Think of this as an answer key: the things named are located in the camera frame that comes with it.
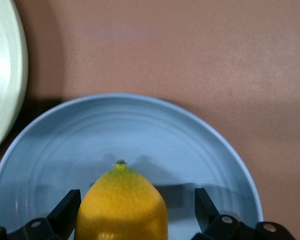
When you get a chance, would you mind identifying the brown table cover sheet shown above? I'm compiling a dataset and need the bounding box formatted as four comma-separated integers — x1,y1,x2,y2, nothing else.
0,0,300,240

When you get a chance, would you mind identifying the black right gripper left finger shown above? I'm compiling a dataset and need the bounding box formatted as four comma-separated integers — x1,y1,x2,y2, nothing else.
0,189,82,240

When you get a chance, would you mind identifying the light green round plate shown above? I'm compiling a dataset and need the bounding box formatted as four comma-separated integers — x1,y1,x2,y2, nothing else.
0,0,29,157

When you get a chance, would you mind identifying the blue round plate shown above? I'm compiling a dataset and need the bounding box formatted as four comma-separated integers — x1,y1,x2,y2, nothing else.
0,93,263,240

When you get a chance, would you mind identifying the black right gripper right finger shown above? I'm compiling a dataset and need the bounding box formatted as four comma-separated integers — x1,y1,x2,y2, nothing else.
193,187,297,240

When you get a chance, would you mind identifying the yellow lemon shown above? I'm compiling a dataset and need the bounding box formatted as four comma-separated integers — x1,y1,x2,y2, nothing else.
74,159,169,240

